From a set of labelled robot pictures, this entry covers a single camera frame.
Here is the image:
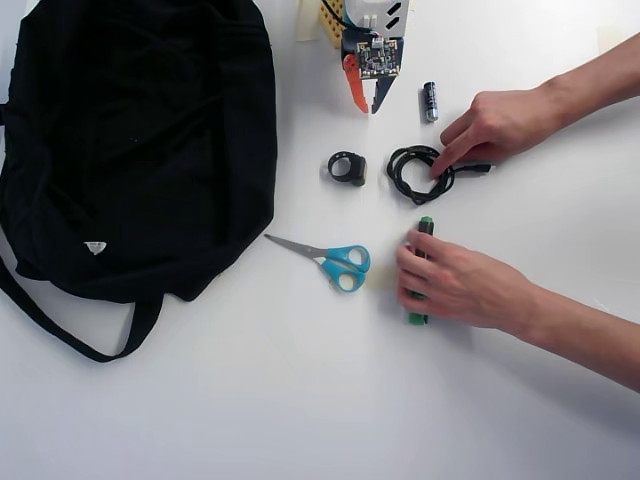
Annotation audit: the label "scissors with blue handles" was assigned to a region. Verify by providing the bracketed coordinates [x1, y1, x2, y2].
[263, 233, 372, 294]

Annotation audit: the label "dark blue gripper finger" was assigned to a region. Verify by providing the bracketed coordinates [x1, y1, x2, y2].
[370, 74, 400, 115]

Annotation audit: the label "person's left hand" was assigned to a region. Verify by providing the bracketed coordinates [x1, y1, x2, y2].
[396, 227, 539, 331]

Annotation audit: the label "person's left forearm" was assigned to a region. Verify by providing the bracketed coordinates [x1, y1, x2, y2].
[519, 279, 640, 394]

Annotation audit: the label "person's right hand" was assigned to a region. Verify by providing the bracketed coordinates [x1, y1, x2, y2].
[429, 89, 554, 181]

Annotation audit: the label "wide masking tape strip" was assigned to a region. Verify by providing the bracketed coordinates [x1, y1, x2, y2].
[327, 265, 401, 294]

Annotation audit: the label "black cylindrical battery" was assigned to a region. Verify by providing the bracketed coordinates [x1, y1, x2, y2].
[419, 80, 441, 124]

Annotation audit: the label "yellow perforated base part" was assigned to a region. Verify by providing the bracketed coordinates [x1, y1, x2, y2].
[317, 0, 351, 51]

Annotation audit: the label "black usb cable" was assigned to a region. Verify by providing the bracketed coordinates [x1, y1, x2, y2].
[385, 144, 497, 206]

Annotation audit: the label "black ring-shaped strap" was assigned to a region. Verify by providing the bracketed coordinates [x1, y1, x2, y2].
[327, 151, 370, 189]

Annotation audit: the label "black camera cable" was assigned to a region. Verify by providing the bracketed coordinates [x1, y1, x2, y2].
[319, 0, 351, 30]

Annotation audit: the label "black marker with green cap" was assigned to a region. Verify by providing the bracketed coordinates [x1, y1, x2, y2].
[403, 215, 435, 326]

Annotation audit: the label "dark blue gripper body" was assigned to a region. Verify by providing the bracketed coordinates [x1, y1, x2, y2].
[341, 28, 406, 71]

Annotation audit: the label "camera circuit board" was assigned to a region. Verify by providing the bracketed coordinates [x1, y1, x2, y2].
[355, 38, 401, 80]

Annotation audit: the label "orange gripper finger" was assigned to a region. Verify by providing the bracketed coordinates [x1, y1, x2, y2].
[343, 53, 370, 114]

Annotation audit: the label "black fabric bag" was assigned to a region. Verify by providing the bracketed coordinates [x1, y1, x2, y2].
[0, 0, 279, 364]

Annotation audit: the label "torn masking tape strip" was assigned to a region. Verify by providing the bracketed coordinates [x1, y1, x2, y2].
[597, 26, 626, 54]

